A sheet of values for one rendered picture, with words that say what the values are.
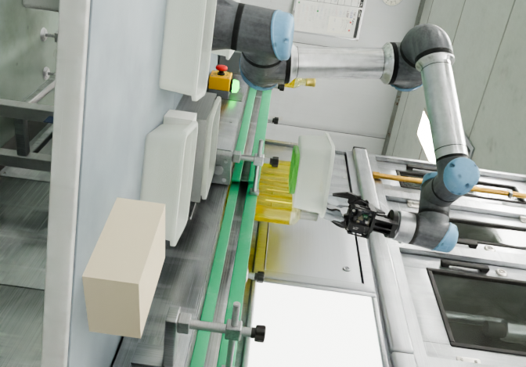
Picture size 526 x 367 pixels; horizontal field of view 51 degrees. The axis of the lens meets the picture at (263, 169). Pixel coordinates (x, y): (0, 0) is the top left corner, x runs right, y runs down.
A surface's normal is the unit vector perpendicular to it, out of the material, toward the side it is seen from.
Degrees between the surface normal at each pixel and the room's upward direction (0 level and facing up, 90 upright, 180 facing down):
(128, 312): 90
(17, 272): 90
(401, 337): 90
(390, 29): 90
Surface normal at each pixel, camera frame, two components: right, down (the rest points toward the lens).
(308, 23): -0.06, 0.47
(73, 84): -0.03, 0.22
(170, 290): 0.12, -0.87
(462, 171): 0.08, -0.35
